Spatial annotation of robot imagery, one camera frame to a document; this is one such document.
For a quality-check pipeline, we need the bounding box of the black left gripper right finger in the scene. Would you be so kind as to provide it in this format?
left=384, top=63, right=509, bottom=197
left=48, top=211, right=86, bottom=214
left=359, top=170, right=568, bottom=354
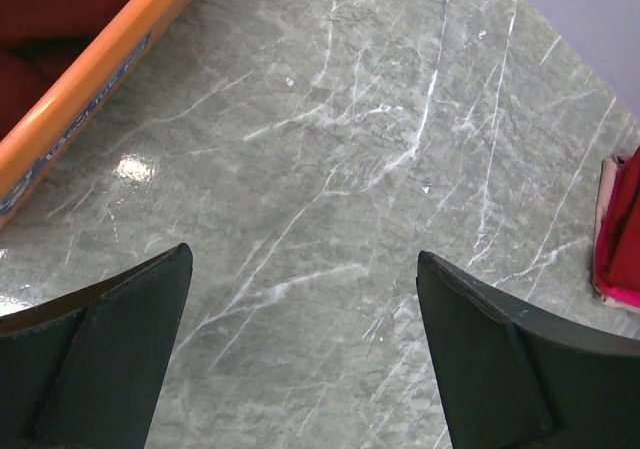
left=416, top=251, right=639, bottom=448

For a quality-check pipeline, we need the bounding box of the dark red t-shirt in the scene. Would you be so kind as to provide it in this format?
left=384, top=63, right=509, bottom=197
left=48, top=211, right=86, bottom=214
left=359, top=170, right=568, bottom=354
left=599, top=143, right=640, bottom=293

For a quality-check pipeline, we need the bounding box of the orange plastic bin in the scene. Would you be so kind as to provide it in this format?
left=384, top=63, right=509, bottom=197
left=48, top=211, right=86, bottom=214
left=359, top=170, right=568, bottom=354
left=1, top=0, right=191, bottom=223

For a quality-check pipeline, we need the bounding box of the folded pale pink t-shirt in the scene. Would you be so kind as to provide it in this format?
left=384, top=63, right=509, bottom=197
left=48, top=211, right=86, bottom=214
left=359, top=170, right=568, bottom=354
left=592, top=153, right=639, bottom=312

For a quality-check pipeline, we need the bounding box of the maroon t-shirt in bin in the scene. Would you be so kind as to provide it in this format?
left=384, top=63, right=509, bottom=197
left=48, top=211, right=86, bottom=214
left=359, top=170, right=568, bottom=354
left=1, top=0, right=129, bottom=136

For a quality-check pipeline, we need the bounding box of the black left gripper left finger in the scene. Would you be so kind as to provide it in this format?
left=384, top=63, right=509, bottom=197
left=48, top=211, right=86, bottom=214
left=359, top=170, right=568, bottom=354
left=1, top=243, right=193, bottom=448

